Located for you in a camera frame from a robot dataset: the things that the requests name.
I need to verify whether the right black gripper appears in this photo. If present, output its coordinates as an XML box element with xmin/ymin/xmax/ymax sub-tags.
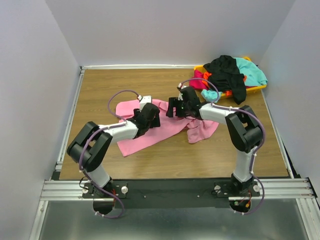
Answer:
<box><xmin>165</xmin><ymin>97</ymin><xmax>191</xmax><ymax>117</ymax></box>

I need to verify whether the teal t shirt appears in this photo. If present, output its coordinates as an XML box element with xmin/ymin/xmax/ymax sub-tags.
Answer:
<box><xmin>201</xmin><ymin>57</ymin><xmax>268</xmax><ymax>101</ymax></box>

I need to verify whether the magenta t shirt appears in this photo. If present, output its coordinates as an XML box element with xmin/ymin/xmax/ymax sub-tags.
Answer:
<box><xmin>189</xmin><ymin>69</ymin><xmax>209</xmax><ymax>90</ymax></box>

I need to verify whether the yellow plastic bin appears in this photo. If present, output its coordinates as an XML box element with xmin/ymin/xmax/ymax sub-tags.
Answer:
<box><xmin>189</xmin><ymin>56</ymin><xmax>268</xmax><ymax>101</ymax></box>

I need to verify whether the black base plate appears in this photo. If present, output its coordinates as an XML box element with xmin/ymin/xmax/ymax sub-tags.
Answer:
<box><xmin>82</xmin><ymin>177</ymin><xmax>261</xmax><ymax>210</ymax></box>

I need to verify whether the pink t shirt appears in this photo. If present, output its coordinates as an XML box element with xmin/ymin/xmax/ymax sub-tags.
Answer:
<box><xmin>117</xmin><ymin>99</ymin><xmax>219</xmax><ymax>157</ymax></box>

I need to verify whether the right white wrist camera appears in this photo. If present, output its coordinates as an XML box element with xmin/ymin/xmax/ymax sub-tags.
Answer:
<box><xmin>177</xmin><ymin>84</ymin><xmax>186</xmax><ymax>101</ymax></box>

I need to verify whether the orange t shirt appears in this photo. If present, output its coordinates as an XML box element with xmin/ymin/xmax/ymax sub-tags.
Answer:
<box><xmin>201</xmin><ymin>71</ymin><xmax>247</xmax><ymax>97</ymax></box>

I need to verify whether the black t shirt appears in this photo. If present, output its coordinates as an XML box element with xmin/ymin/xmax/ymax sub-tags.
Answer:
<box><xmin>203</xmin><ymin>55</ymin><xmax>247</xmax><ymax>105</ymax></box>

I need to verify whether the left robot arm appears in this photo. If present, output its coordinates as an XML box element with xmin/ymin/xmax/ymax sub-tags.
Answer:
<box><xmin>66</xmin><ymin>102</ymin><xmax>161</xmax><ymax>198</ymax></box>

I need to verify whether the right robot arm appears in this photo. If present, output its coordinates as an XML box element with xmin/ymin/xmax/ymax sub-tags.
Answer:
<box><xmin>166</xmin><ymin>86</ymin><xmax>266</xmax><ymax>196</ymax></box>

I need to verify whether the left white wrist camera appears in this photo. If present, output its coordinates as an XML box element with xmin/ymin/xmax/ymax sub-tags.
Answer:
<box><xmin>137</xmin><ymin>95</ymin><xmax>152</xmax><ymax>111</ymax></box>

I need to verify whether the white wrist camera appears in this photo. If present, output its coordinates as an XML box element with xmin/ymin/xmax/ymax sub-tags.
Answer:
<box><xmin>177</xmin><ymin>84</ymin><xmax>186</xmax><ymax>101</ymax></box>
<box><xmin>137</xmin><ymin>95</ymin><xmax>152</xmax><ymax>111</ymax></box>

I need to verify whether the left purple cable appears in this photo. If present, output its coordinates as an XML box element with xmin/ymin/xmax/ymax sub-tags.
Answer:
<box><xmin>78</xmin><ymin>89</ymin><xmax>143</xmax><ymax>220</ymax></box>

